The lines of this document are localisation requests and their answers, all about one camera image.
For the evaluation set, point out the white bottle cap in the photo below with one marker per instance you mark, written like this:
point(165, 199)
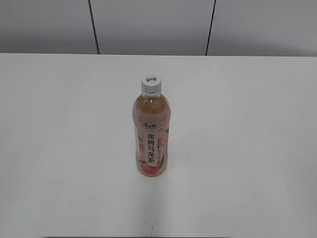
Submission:
point(151, 83)

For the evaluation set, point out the peach oolong tea bottle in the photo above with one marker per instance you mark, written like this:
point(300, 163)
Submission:
point(151, 116)

